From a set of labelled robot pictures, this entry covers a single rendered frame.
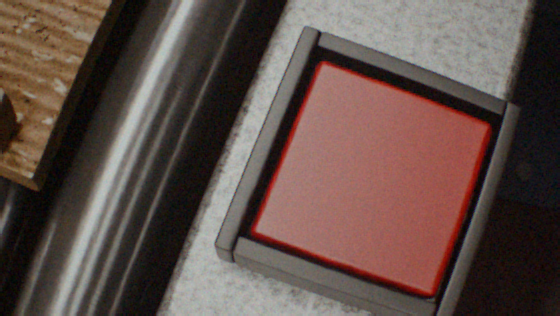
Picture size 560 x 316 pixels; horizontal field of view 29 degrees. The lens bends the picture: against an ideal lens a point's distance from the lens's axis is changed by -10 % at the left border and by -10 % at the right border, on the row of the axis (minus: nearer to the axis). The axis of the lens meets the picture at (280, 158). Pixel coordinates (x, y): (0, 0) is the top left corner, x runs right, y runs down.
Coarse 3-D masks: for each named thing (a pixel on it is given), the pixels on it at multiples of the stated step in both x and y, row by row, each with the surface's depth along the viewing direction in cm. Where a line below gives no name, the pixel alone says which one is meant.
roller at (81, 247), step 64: (192, 0) 38; (256, 0) 40; (128, 64) 38; (192, 64) 38; (128, 128) 37; (192, 128) 38; (64, 192) 37; (128, 192) 36; (64, 256) 36; (128, 256) 36
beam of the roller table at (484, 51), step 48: (288, 0) 39; (336, 0) 39; (384, 0) 39; (432, 0) 39; (480, 0) 39; (528, 0) 39; (288, 48) 38; (384, 48) 38; (432, 48) 38; (480, 48) 38; (240, 144) 37; (192, 240) 36; (192, 288) 36; (240, 288) 36; (288, 288) 36
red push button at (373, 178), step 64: (320, 64) 37; (320, 128) 36; (384, 128) 36; (448, 128) 36; (320, 192) 35; (384, 192) 35; (448, 192) 35; (320, 256) 35; (384, 256) 35; (448, 256) 35
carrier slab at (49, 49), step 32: (0, 0) 37; (32, 0) 37; (64, 0) 37; (96, 0) 37; (0, 32) 36; (32, 32) 36; (64, 32) 36; (96, 32) 36; (0, 64) 36; (32, 64) 36; (64, 64) 36; (32, 96) 36; (64, 96) 36; (32, 128) 35; (64, 128) 37; (0, 160) 35; (32, 160) 35
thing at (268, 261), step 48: (336, 48) 36; (288, 96) 36; (432, 96) 37; (480, 96) 36; (240, 192) 35; (480, 192) 35; (240, 240) 35; (480, 240) 34; (336, 288) 34; (384, 288) 34
